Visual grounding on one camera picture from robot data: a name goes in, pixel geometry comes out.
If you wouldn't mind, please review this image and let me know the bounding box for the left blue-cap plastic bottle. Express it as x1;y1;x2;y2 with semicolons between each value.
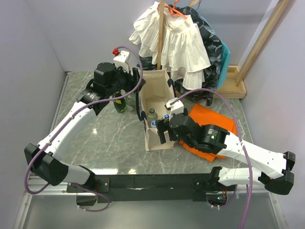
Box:
151;120;157;128

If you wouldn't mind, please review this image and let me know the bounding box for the wooden clothes rack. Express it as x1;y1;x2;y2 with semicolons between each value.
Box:
156;0;296;100

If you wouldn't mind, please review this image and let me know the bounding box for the beige canvas tote bag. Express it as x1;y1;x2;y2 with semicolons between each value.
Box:
139;70;175;151

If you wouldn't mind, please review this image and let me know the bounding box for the clear chang bottle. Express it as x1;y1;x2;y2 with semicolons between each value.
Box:
147;108;158;124
125;93;136;111

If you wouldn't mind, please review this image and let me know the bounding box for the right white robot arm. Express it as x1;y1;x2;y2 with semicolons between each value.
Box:
153;113;295;195

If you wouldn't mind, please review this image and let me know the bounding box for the dark green glass bottle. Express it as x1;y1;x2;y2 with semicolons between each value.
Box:
113;91;127;113

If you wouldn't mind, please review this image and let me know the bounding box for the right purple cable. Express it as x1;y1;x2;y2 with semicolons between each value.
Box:
169;88;254;229

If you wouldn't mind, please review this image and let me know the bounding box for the teal blue garment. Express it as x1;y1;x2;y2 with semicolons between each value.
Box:
217;42;231;88

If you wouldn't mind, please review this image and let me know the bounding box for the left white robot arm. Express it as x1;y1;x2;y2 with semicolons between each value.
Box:
24;62;145;192

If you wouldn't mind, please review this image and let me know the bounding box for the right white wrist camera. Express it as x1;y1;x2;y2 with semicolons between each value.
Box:
165;97;184;120

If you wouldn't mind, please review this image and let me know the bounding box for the wooden clothes hanger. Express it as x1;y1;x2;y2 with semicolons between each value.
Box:
188;0;200;7

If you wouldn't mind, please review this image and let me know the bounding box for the white pleated garment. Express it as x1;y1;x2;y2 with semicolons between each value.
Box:
129;2;211;90

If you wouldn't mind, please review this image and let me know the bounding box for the purple cable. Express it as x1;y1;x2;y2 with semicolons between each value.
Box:
24;45;143;212
169;88;254;229

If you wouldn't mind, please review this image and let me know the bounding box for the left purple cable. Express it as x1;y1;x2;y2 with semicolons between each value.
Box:
24;45;143;212

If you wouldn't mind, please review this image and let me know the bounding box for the dark shark print garment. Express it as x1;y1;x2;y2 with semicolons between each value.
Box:
140;6;222;94

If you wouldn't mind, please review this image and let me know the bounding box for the orange clothes hanger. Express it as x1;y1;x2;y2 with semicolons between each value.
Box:
164;0;187;19

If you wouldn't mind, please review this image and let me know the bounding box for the folded orange cloth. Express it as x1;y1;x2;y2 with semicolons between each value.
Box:
179;104;237;162

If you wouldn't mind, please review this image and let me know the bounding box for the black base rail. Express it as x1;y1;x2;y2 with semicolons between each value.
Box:
65;173;239;207

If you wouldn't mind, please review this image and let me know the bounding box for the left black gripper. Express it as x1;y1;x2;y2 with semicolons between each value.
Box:
106;63;146;96

